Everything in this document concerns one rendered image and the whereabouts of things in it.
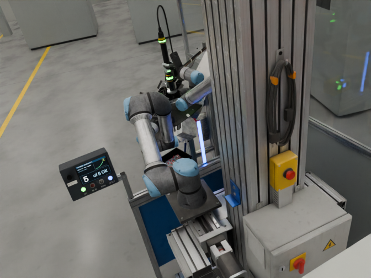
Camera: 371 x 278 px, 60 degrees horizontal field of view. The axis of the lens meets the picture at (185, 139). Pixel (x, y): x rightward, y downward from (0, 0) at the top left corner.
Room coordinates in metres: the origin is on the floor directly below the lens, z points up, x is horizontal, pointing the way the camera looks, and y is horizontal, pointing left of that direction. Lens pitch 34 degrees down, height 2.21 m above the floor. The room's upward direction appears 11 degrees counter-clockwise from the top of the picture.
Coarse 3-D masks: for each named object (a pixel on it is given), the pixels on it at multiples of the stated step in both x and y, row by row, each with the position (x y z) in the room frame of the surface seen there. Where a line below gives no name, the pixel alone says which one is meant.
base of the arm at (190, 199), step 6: (180, 192) 1.16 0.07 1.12; (192, 192) 1.13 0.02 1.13; (198, 192) 1.14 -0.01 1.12; (204, 192) 1.17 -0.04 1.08; (180, 198) 1.15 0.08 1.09; (186, 198) 1.14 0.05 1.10; (192, 198) 1.12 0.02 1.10; (198, 198) 1.13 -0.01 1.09; (204, 198) 1.15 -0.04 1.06; (180, 204) 1.15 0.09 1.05; (186, 204) 1.14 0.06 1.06; (192, 204) 1.12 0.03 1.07; (198, 204) 1.12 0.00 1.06
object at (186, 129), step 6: (186, 120) 1.96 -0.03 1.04; (192, 120) 1.99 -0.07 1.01; (180, 126) 1.92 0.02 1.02; (186, 126) 1.92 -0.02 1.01; (192, 126) 1.95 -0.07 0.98; (180, 132) 1.88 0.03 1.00; (186, 132) 1.88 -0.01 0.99; (192, 132) 1.91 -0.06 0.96; (186, 138) 1.92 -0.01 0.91; (192, 138) 1.92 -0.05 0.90
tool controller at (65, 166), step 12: (84, 156) 1.46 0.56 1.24; (96, 156) 1.41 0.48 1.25; (108, 156) 1.42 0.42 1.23; (60, 168) 1.37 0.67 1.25; (72, 168) 1.36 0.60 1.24; (84, 168) 1.37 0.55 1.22; (96, 168) 1.38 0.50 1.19; (108, 168) 1.40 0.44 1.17; (72, 180) 1.34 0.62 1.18; (96, 180) 1.36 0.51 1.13; (108, 180) 1.38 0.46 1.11; (72, 192) 1.31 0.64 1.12; (84, 192) 1.33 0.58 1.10
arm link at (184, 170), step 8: (184, 160) 1.22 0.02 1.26; (192, 160) 1.21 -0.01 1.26; (176, 168) 1.16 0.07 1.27; (184, 168) 1.15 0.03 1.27; (192, 168) 1.15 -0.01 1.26; (176, 176) 1.14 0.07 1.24; (184, 176) 1.13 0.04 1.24; (192, 176) 1.13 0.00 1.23; (176, 184) 1.12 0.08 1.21; (184, 184) 1.13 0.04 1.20; (192, 184) 1.13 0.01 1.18; (200, 184) 1.17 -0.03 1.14; (184, 192) 1.14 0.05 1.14
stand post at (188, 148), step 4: (184, 140) 2.19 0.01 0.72; (188, 140) 2.11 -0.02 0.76; (192, 140) 2.12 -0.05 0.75; (188, 144) 2.12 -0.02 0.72; (192, 144) 2.12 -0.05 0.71; (188, 148) 2.14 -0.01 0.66; (192, 148) 2.13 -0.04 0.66; (188, 152) 2.16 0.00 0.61; (192, 152) 2.12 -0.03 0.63; (192, 156) 2.12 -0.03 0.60; (196, 156) 2.13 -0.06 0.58; (196, 160) 2.13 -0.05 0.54
